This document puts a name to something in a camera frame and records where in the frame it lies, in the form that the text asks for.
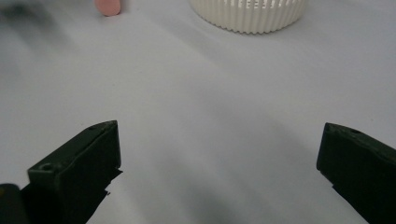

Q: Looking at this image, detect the pink hairbrush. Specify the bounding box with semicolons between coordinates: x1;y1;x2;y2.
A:
94;0;121;17

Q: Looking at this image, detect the white plastic basket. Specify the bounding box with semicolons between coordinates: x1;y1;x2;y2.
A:
189;0;308;35

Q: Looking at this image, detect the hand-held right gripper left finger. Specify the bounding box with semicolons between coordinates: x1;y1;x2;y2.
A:
20;120;123;224

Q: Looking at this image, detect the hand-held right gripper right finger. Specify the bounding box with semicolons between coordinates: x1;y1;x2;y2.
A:
317;122;396;224

